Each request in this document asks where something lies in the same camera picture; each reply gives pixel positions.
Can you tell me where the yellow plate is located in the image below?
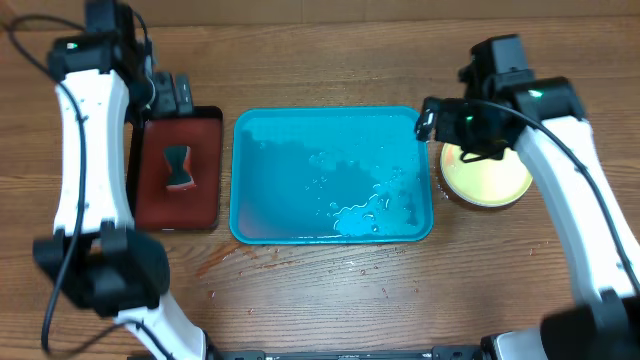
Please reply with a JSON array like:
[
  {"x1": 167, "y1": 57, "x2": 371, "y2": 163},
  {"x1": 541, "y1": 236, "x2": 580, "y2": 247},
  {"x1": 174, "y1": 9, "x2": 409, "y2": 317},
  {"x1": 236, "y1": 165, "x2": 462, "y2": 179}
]
[{"x1": 440, "y1": 144, "x2": 532, "y2": 208}]

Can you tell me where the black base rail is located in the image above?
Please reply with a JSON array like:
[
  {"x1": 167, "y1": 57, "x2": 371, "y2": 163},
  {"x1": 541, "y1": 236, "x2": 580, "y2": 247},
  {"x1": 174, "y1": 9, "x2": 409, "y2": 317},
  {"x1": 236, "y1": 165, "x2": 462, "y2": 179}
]
[{"x1": 206, "y1": 345, "x2": 492, "y2": 360}]

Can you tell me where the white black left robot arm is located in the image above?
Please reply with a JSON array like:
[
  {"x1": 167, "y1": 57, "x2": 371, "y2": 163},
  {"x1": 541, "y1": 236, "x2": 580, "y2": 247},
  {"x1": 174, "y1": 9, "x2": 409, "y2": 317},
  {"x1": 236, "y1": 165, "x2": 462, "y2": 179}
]
[{"x1": 33, "y1": 32, "x2": 217, "y2": 359}]

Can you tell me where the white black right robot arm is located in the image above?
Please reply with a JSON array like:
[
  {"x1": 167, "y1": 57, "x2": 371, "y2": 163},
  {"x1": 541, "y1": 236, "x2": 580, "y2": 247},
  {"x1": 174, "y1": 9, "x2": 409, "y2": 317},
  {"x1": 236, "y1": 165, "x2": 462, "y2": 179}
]
[{"x1": 415, "y1": 77, "x2": 639, "y2": 359}]

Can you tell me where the black red rectangular tray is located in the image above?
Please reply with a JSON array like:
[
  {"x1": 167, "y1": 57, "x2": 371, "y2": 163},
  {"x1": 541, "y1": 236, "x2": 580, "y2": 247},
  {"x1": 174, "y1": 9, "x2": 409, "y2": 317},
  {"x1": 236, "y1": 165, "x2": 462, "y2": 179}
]
[{"x1": 127, "y1": 106, "x2": 224, "y2": 231}]

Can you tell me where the teal plastic tray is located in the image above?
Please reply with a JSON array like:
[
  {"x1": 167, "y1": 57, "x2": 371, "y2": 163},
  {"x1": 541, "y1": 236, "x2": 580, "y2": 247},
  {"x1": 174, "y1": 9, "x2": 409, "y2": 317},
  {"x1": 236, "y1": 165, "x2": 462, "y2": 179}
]
[{"x1": 229, "y1": 106, "x2": 434, "y2": 245}]

